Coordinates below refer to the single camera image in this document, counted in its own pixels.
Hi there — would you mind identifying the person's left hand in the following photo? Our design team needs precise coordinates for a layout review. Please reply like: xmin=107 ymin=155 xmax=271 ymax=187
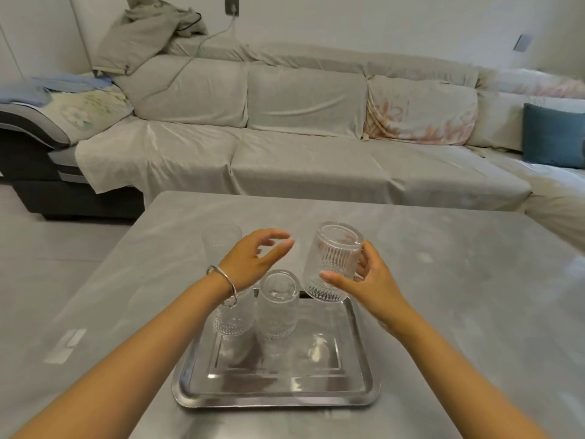
xmin=219 ymin=229 xmax=296 ymax=296

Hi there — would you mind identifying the person's right hand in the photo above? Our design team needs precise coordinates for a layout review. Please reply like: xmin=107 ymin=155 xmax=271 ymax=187
xmin=319 ymin=241 xmax=406 ymax=328

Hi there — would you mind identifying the ribbed clear drinking glass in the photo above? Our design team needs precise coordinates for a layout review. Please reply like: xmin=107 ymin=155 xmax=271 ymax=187
xmin=301 ymin=221 xmax=366 ymax=303
xmin=255 ymin=269 xmax=301 ymax=341
xmin=213 ymin=287 xmax=255 ymax=337
xmin=201 ymin=223 xmax=243 ymax=271

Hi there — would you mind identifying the person's right forearm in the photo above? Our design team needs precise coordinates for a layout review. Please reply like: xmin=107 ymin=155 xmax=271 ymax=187
xmin=378 ymin=304 xmax=566 ymax=439

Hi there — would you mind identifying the person's left forearm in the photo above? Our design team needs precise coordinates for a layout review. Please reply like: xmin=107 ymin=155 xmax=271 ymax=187
xmin=0 ymin=267 xmax=238 ymax=439

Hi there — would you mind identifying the grey covered long sofa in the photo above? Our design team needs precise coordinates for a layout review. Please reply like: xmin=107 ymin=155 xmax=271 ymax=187
xmin=75 ymin=35 xmax=585 ymax=252

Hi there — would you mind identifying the stainless steel rectangular tray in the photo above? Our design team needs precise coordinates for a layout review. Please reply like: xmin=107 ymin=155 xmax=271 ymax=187
xmin=172 ymin=293 xmax=381 ymax=410

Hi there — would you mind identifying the grey sofa back cushion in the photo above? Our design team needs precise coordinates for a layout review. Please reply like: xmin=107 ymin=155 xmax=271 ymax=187
xmin=113 ymin=55 xmax=250 ymax=129
xmin=246 ymin=63 xmax=369 ymax=139

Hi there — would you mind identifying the white sofa sheet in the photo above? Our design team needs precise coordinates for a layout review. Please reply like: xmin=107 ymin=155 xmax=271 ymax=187
xmin=75 ymin=116 xmax=244 ymax=211

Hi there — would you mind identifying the pink floral back cushion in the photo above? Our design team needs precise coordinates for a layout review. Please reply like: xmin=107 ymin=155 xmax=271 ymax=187
xmin=363 ymin=75 xmax=479 ymax=147

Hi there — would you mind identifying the green floral seat mat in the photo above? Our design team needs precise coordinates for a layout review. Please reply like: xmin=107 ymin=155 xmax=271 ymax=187
xmin=45 ymin=84 xmax=134 ymax=145

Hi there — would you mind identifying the black and grey chaise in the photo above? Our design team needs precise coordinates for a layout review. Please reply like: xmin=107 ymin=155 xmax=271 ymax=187
xmin=0 ymin=102 xmax=146 ymax=221

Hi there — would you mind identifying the crumpled beige grey blanket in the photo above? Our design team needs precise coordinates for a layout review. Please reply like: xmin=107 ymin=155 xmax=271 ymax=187
xmin=92 ymin=0 xmax=209 ymax=76

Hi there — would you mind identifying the teal blue throw pillow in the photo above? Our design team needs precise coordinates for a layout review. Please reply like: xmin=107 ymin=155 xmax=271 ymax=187
xmin=522 ymin=103 xmax=585 ymax=169

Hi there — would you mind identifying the light blue folded towel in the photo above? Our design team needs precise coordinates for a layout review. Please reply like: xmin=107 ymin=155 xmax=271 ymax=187
xmin=0 ymin=72 xmax=114 ymax=106

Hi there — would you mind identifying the silver bangle bracelet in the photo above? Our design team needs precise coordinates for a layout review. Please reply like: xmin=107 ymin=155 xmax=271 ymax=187
xmin=206 ymin=265 xmax=239 ymax=309

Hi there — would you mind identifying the white charging cable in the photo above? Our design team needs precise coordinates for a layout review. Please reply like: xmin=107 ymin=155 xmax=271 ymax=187
xmin=157 ymin=5 xmax=239 ymax=94

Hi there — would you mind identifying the black cable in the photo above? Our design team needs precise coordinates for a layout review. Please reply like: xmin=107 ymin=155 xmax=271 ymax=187
xmin=171 ymin=12 xmax=203 ymax=40

